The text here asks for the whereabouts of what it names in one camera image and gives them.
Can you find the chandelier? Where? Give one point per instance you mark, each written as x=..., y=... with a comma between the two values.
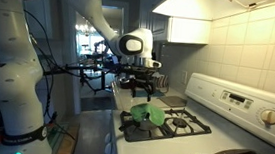
x=85, y=28

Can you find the range hood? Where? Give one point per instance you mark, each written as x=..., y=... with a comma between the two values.
x=184, y=5

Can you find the beige oven dial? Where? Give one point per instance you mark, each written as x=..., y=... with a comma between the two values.
x=270, y=117

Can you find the round burner cap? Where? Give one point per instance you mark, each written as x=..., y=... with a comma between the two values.
x=179, y=123

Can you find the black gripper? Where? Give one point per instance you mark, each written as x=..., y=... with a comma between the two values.
x=139, y=75

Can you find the beige trivet tile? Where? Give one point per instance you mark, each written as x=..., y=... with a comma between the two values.
x=173, y=101

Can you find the upper kitchen cabinet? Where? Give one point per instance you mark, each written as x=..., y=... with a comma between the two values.
x=188, y=31

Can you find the white wall outlet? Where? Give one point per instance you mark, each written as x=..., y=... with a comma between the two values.
x=184, y=77

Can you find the green towel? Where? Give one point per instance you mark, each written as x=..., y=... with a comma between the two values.
x=151, y=113

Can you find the white gas stove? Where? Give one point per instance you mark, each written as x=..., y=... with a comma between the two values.
x=184, y=148

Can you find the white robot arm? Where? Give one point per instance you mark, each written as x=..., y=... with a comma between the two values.
x=13, y=42

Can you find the white stove knob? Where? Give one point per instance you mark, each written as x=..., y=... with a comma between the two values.
x=107, y=150
x=107, y=138

